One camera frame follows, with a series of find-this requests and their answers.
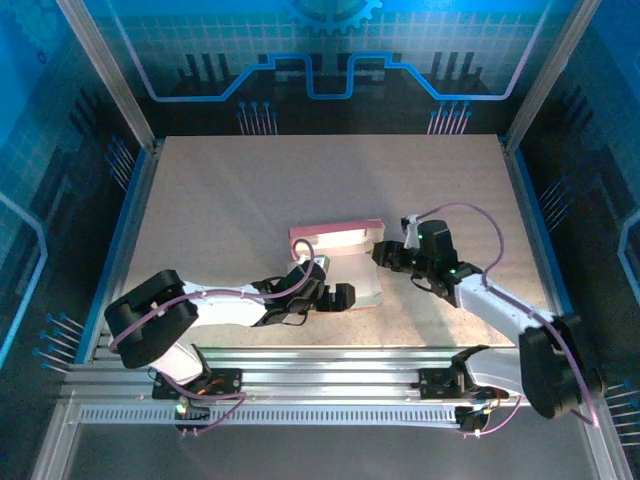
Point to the black connector block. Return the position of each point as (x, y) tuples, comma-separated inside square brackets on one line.
[(192, 412), (472, 420)]

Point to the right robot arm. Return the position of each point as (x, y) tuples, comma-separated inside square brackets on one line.
[(500, 305)]

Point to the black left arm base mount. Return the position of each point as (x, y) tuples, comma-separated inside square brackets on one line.
[(225, 382)]

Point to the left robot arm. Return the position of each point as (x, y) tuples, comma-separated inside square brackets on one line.
[(225, 310)]

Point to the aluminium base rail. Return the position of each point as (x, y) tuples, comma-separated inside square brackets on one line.
[(325, 372)]

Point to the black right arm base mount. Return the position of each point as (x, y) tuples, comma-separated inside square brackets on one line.
[(440, 382)]

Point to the pink paper box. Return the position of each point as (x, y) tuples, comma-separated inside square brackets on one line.
[(360, 285)]

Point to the aluminium frame post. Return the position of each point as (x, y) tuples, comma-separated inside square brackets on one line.
[(105, 70), (550, 70)]

